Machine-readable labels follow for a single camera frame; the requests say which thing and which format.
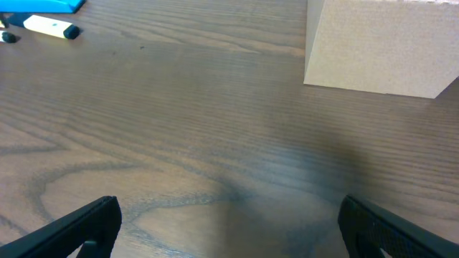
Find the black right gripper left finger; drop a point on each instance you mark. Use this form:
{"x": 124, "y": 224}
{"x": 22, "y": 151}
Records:
{"x": 92, "y": 229}

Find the blue whiteboard duster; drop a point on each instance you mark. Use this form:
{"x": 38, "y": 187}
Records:
{"x": 41, "y": 6}

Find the black whiteboard marker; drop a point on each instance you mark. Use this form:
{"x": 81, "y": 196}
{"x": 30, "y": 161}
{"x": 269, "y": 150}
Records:
{"x": 7, "y": 37}

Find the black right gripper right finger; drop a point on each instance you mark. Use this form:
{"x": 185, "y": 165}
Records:
{"x": 369, "y": 230}

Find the yellow highlighter pen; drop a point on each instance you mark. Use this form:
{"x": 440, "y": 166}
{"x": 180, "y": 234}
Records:
{"x": 44, "y": 25}

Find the brown cardboard box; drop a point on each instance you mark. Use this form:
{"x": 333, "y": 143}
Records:
{"x": 405, "y": 48}

